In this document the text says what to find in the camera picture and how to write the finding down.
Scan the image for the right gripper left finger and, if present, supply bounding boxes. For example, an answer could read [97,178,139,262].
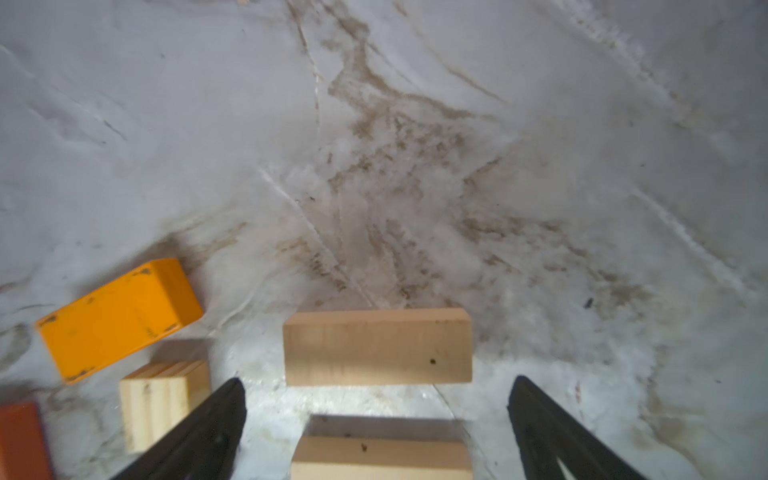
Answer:
[115,377,247,480]

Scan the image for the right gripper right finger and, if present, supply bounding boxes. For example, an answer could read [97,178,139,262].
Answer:
[507,375,643,479]

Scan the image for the natural wood block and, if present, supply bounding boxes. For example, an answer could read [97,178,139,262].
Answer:
[290,436,474,479]
[283,308,473,386]

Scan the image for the orange-red wood block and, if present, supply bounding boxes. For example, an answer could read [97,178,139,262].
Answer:
[1,402,54,480]

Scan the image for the yellow-orange wood block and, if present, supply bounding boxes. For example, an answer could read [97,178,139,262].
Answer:
[36,259,204,385]

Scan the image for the small natural wood cube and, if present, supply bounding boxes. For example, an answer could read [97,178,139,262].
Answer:
[119,360,212,453]

